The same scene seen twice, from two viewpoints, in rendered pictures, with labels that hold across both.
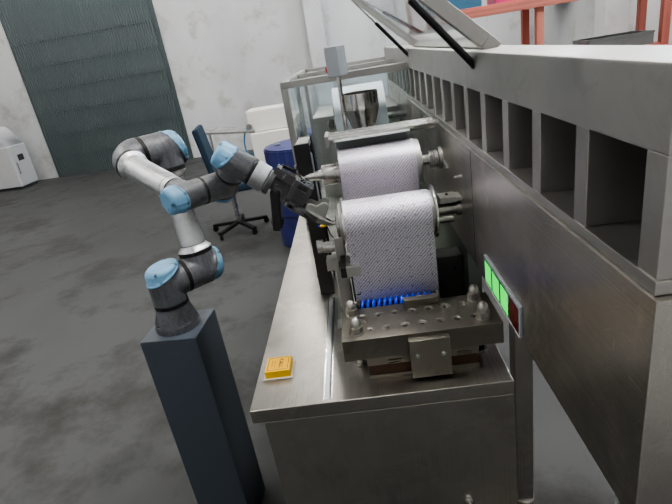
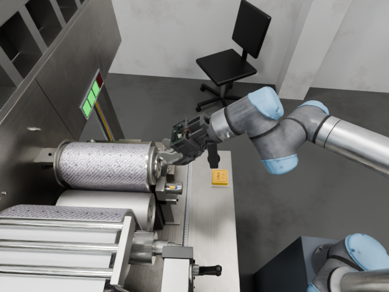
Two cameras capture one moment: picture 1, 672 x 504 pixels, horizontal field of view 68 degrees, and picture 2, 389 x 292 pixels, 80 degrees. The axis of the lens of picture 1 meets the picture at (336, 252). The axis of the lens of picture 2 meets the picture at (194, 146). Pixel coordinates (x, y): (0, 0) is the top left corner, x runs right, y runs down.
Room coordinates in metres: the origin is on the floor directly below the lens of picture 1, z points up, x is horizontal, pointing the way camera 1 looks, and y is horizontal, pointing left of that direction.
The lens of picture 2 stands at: (1.70, 0.08, 1.84)
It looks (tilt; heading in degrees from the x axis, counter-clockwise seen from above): 53 degrees down; 178
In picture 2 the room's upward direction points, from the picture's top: straight up
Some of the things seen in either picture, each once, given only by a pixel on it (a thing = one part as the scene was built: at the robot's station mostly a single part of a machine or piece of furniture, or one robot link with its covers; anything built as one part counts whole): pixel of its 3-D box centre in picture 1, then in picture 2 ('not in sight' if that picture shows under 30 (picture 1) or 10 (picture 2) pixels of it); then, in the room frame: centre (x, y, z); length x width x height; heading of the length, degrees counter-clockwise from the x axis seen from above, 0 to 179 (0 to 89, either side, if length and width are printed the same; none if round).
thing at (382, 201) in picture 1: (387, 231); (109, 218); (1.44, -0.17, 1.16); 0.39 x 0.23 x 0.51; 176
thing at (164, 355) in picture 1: (210, 424); (292, 283); (1.56, 0.59, 0.45); 0.20 x 0.20 x 0.90; 81
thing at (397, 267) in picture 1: (394, 270); not in sight; (1.25, -0.15, 1.11); 0.23 x 0.01 x 0.18; 86
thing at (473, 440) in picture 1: (376, 310); not in sight; (2.25, -0.16, 0.43); 2.52 x 0.64 x 0.86; 176
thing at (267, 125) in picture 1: (280, 143); not in sight; (7.39, 0.53, 0.53); 2.27 x 0.59 x 1.07; 84
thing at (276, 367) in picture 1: (279, 367); (219, 177); (1.18, 0.21, 0.91); 0.07 x 0.07 x 0.02; 86
